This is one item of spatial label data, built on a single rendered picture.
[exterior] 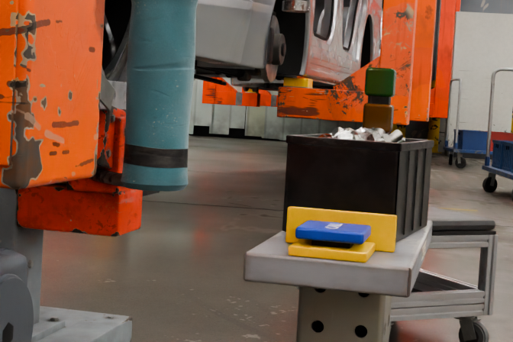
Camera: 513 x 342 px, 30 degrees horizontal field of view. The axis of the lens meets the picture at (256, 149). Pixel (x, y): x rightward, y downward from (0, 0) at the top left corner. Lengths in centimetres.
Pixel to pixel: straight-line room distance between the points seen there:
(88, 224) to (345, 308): 45
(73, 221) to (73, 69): 56
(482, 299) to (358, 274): 156
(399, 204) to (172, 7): 39
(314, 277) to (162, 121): 36
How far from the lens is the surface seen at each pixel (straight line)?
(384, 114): 134
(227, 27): 401
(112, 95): 135
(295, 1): 152
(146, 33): 124
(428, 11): 689
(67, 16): 87
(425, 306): 241
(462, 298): 247
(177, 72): 124
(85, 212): 140
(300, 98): 500
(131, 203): 143
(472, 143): 1050
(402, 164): 112
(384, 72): 134
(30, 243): 150
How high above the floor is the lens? 61
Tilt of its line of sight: 3 degrees down
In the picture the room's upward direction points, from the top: 3 degrees clockwise
